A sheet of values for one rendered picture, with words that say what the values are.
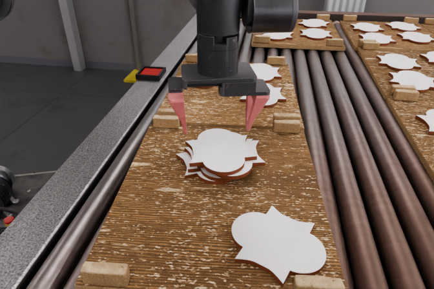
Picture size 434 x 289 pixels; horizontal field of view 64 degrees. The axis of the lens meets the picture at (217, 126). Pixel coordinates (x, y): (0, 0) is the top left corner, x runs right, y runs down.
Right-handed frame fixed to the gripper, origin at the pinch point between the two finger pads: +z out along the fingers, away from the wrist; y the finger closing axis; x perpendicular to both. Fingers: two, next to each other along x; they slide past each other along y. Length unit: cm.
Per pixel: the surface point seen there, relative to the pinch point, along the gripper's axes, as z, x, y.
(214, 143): 8.2, 7.8, 0.7
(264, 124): 12.4, 21.2, 13.8
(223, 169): 8.3, -0.1, 1.1
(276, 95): 11.2, 33.9, 20.2
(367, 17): 10, 114, 87
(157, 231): 13.1, -8.1, -9.9
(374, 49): 11, 68, 67
